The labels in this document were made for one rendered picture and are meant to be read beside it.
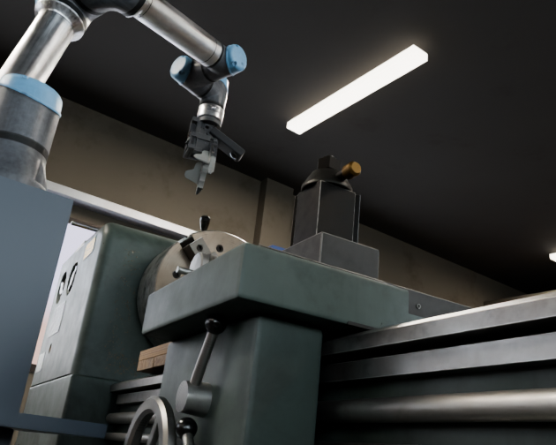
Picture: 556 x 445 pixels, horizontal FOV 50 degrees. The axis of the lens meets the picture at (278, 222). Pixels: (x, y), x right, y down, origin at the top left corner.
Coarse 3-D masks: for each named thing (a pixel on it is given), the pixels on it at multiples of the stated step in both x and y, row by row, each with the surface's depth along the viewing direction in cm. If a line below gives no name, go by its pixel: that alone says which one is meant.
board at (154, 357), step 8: (168, 344) 106; (144, 352) 117; (152, 352) 113; (160, 352) 109; (144, 360) 116; (152, 360) 112; (160, 360) 108; (144, 368) 115; (152, 368) 112; (160, 368) 111
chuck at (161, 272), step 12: (180, 240) 143; (204, 240) 142; (216, 240) 144; (228, 240) 146; (240, 240) 147; (168, 252) 137; (180, 252) 138; (216, 252) 143; (156, 264) 138; (168, 264) 136; (180, 264) 137; (156, 276) 134; (168, 276) 135; (180, 276) 137; (144, 288) 139; (156, 288) 133; (144, 300) 138; (144, 312) 138
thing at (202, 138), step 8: (192, 120) 169; (200, 120) 169; (208, 120) 169; (216, 120) 170; (192, 128) 170; (200, 128) 169; (208, 128) 172; (192, 136) 165; (200, 136) 166; (208, 136) 167; (192, 144) 164; (200, 144) 165; (208, 144) 166; (184, 152) 170; (192, 152) 169; (200, 152) 165
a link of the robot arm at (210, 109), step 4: (204, 104) 171; (208, 104) 170; (212, 104) 170; (200, 108) 171; (204, 108) 170; (208, 108) 170; (212, 108) 170; (216, 108) 171; (220, 108) 171; (200, 112) 170; (204, 112) 169; (208, 112) 169; (212, 112) 169; (216, 112) 170; (220, 112) 171; (200, 116) 170; (208, 116) 169; (212, 116) 169; (216, 116) 170; (220, 116) 171; (220, 120) 171
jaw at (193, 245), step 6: (186, 240) 140; (192, 240) 141; (198, 240) 137; (186, 246) 137; (192, 246) 136; (198, 246) 137; (204, 246) 137; (186, 252) 138; (192, 252) 136; (198, 252) 136; (204, 252) 137; (210, 252) 138; (192, 258) 137
